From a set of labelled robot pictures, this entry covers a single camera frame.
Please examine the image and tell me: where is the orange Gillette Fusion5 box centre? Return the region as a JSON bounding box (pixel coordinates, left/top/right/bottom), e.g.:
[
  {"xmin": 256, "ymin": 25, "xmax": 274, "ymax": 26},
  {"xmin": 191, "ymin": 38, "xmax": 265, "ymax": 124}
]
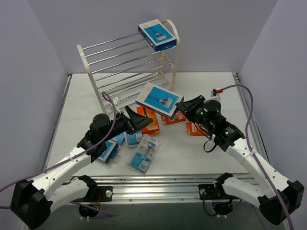
[{"xmin": 136, "ymin": 106, "xmax": 161, "ymax": 136}]

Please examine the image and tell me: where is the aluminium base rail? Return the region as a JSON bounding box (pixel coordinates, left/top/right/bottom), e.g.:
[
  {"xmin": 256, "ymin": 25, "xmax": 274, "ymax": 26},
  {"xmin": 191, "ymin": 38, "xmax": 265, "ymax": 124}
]
[{"xmin": 56, "ymin": 176, "xmax": 255, "ymax": 204}]

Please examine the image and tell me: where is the small blue cartridge pack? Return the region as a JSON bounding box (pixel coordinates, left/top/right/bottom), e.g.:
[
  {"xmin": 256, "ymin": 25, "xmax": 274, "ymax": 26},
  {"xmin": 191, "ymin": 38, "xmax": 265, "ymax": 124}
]
[{"xmin": 111, "ymin": 133, "xmax": 125, "ymax": 145}]

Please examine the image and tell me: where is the Gillette razor blister pack upright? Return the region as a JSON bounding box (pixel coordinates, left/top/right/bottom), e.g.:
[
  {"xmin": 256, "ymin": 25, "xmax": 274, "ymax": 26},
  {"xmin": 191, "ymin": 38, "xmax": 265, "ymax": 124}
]
[{"xmin": 124, "ymin": 130, "xmax": 143, "ymax": 148}]

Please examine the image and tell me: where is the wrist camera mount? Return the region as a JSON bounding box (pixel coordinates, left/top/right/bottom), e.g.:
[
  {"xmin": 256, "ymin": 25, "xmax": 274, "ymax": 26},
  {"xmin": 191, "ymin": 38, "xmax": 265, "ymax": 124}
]
[
  {"xmin": 109, "ymin": 96, "xmax": 121, "ymax": 106},
  {"xmin": 209, "ymin": 89, "xmax": 221, "ymax": 102}
]

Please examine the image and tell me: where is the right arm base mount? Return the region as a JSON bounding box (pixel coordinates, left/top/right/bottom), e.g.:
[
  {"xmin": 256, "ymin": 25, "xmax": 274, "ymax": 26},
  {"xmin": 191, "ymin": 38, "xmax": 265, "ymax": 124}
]
[{"xmin": 198, "ymin": 184, "xmax": 242, "ymax": 219}]

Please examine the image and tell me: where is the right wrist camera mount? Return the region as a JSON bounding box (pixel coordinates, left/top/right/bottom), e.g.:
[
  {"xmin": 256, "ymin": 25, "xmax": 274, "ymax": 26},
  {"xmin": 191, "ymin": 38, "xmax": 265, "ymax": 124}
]
[{"xmin": 209, "ymin": 89, "xmax": 221, "ymax": 102}]

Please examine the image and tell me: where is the blue harry's box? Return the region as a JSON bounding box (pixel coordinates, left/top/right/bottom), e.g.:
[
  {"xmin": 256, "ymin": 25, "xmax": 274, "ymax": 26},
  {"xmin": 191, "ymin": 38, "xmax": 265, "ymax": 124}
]
[
  {"xmin": 98, "ymin": 140, "xmax": 119, "ymax": 164},
  {"xmin": 135, "ymin": 82, "xmax": 184, "ymax": 119},
  {"xmin": 138, "ymin": 19, "xmax": 177, "ymax": 52}
]

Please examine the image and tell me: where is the orange gillette fusion5 box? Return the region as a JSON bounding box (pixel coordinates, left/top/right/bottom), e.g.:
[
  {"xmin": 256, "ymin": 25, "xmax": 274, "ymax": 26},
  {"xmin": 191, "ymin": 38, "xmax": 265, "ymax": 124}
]
[
  {"xmin": 136, "ymin": 106, "xmax": 161, "ymax": 136},
  {"xmin": 186, "ymin": 121, "xmax": 205, "ymax": 136}
]

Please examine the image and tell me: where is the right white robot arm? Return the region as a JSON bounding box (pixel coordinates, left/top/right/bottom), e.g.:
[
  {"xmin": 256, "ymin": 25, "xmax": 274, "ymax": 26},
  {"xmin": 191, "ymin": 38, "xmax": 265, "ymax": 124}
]
[{"xmin": 176, "ymin": 96, "xmax": 304, "ymax": 225}]

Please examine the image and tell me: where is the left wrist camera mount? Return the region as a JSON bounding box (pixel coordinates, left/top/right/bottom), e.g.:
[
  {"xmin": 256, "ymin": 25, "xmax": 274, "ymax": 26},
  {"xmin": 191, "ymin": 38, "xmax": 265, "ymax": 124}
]
[{"xmin": 109, "ymin": 96, "xmax": 121, "ymax": 106}]

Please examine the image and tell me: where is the Gillette razor blister pack front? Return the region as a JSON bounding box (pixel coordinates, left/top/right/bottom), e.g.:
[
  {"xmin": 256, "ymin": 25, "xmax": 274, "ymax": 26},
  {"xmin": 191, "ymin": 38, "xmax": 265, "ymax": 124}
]
[{"xmin": 128, "ymin": 134, "xmax": 161, "ymax": 175}]

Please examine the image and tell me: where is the orange Gillette Fusion5 box right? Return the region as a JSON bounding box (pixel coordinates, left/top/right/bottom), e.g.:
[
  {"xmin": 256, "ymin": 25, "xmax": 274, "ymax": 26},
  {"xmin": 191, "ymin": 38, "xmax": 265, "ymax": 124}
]
[{"xmin": 186, "ymin": 121, "xmax": 205, "ymax": 136}]

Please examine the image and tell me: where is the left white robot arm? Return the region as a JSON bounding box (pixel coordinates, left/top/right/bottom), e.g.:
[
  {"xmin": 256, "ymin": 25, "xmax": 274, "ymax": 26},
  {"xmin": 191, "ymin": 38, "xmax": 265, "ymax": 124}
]
[{"xmin": 10, "ymin": 106, "xmax": 153, "ymax": 230}]

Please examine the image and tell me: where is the cream metal-rod shelf rack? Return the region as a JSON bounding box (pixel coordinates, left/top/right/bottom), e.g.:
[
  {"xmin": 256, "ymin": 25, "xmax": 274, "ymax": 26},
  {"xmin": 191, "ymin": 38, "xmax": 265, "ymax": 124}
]
[{"xmin": 77, "ymin": 20, "xmax": 181, "ymax": 114}]

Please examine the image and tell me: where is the orange Gillette styler box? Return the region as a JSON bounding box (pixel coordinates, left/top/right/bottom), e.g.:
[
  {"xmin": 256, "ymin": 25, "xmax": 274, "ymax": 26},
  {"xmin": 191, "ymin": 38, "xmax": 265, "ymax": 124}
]
[{"xmin": 161, "ymin": 111, "xmax": 186, "ymax": 125}]

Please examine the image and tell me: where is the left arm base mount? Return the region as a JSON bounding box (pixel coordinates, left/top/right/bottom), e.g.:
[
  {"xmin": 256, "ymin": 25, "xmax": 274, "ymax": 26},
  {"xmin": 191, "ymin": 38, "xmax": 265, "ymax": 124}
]
[{"xmin": 75, "ymin": 185, "xmax": 113, "ymax": 218}]

